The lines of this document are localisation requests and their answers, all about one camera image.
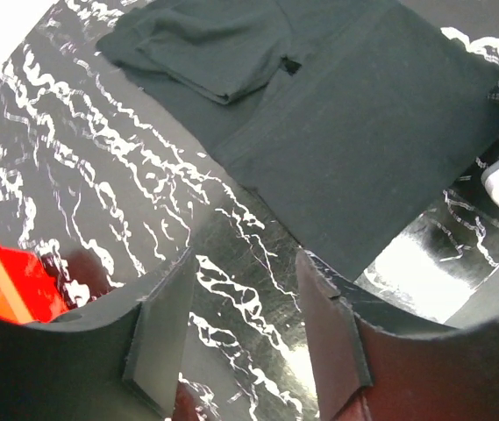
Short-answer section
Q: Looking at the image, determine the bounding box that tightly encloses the red plastic bin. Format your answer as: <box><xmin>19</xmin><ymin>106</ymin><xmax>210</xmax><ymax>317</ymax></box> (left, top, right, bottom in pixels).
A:
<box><xmin>0</xmin><ymin>245</ymin><xmax>68</xmax><ymax>325</ymax></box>

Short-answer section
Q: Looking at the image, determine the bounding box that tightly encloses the black t shirt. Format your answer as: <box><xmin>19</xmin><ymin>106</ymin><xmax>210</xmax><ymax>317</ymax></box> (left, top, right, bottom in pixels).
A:
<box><xmin>97</xmin><ymin>1</ymin><xmax>499</xmax><ymax>280</ymax></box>

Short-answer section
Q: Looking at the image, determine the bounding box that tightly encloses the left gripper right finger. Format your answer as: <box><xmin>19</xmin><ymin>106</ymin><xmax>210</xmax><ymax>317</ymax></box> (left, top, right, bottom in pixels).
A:
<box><xmin>296</xmin><ymin>251</ymin><xmax>499</xmax><ymax>420</ymax></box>

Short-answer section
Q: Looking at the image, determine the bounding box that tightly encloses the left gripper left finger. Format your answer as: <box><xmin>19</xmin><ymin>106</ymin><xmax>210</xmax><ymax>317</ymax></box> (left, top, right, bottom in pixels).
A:
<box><xmin>0</xmin><ymin>250</ymin><xmax>196</xmax><ymax>420</ymax></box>

